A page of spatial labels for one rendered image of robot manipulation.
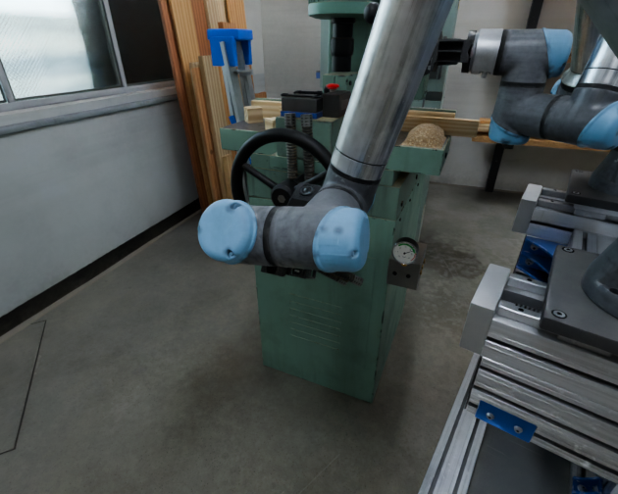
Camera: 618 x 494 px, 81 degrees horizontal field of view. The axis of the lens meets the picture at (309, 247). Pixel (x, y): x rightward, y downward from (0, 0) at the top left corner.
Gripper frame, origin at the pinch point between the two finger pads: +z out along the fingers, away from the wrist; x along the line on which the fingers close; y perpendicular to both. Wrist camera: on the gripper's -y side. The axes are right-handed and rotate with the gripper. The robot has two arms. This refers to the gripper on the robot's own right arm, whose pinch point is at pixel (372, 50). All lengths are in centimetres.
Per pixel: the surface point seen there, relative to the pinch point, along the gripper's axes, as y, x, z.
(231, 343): -10, 109, 52
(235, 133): -0.8, 20.6, 36.2
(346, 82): -11.6, 6.9, 8.9
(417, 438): 1, 109, -27
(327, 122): 9.0, 13.9, 6.0
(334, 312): -3, 73, 5
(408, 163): -0.9, 22.8, -11.0
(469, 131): -16.1, 16.8, -22.5
